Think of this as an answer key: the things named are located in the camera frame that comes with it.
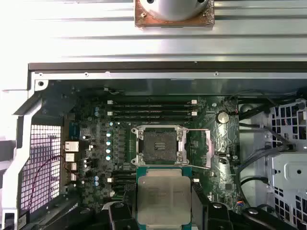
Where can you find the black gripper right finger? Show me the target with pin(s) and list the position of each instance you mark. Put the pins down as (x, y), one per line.
(216, 218)

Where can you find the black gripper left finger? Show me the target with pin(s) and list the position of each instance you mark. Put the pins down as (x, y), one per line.
(120, 215)

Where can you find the silver topped CPU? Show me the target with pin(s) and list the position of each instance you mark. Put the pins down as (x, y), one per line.
(164, 196)

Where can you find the thin metal locking lever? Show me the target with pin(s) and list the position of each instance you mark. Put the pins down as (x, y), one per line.
(199, 167)

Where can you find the metal socket cover frame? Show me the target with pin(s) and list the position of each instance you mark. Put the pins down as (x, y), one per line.
(208, 148)

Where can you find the RAM slot with white clips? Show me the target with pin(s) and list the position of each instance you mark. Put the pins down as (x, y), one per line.
(120, 180)
(151, 115)
(151, 104)

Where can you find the CPU socket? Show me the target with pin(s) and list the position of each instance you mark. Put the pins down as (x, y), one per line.
(158, 146)

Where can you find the green motherboard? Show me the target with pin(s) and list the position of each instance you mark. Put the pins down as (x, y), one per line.
(216, 172)

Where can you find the silver metal port block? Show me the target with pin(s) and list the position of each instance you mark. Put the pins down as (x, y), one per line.
(71, 157)
(72, 146)
(72, 167)

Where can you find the silver metal drive cage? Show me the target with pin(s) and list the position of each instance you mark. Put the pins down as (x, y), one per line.
(290, 172)

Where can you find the blue port connector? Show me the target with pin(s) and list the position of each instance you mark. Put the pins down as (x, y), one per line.
(74, 131)

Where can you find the silver coin battery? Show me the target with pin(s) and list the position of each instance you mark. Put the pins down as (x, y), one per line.
(222, 117)

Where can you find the black PC case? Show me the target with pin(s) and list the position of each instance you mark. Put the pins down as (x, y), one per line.
(153, 75)

